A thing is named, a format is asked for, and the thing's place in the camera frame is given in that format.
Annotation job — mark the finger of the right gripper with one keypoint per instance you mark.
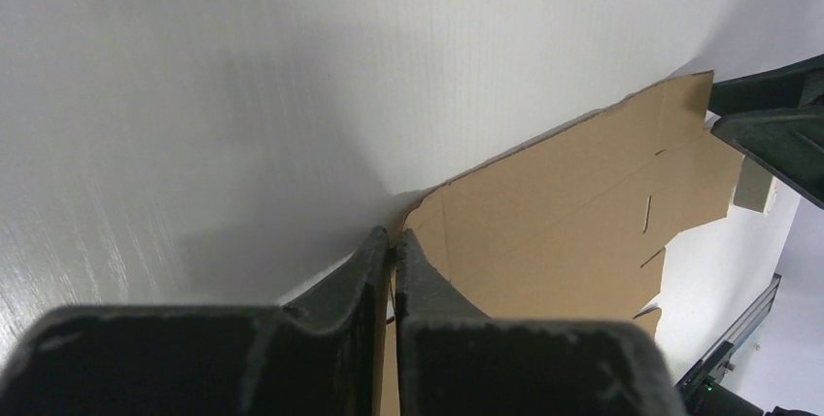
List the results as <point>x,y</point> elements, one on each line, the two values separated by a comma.
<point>776,119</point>

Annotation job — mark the black base frame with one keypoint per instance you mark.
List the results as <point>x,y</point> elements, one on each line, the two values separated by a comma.
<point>716,361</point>

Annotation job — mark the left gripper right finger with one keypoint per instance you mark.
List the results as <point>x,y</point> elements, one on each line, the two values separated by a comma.
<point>453,359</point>

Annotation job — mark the brown cardboard box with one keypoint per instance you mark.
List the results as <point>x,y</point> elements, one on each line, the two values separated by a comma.
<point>576,226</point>

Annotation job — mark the small pink white stapler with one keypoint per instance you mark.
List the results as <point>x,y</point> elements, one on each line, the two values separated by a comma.
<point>756,188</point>

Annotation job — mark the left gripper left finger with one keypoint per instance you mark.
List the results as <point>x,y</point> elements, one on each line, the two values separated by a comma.
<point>319,354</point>

